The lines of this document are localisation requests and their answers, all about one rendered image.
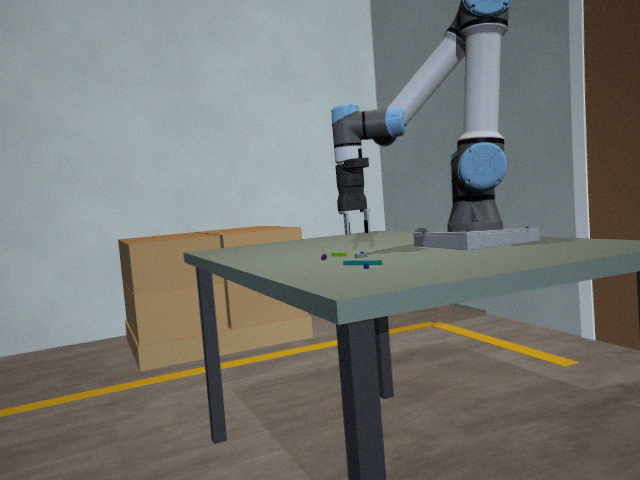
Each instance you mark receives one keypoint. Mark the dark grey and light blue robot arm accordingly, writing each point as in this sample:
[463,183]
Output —
[481,23]

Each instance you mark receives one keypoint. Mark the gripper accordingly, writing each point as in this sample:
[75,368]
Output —
[350,183]

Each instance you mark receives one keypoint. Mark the turquoise rod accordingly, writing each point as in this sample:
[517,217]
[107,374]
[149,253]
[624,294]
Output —
[362,262]

